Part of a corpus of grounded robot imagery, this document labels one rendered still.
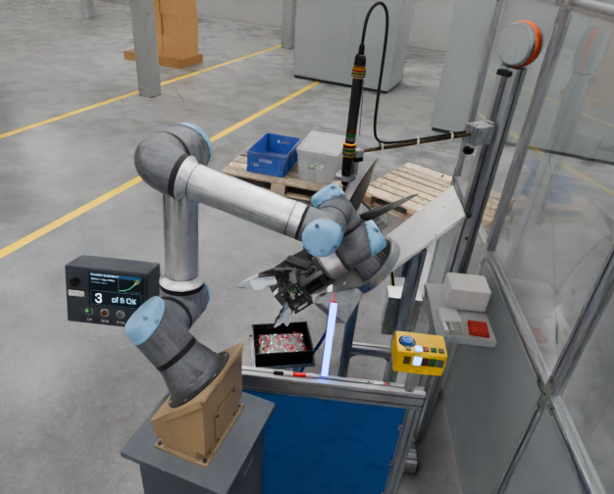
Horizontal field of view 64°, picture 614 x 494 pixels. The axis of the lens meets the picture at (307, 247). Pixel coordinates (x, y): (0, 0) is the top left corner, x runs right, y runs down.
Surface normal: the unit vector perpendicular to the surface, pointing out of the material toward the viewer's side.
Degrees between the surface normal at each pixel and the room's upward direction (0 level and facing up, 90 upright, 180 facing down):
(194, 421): 90
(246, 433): 0
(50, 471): 0
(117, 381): 0
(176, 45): 90
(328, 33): 90
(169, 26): 90
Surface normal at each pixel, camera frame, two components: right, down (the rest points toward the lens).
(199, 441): -0.34, 0.47
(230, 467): 0.07, -0.84
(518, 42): -0.86, 0.22
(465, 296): -0.08, 0.52
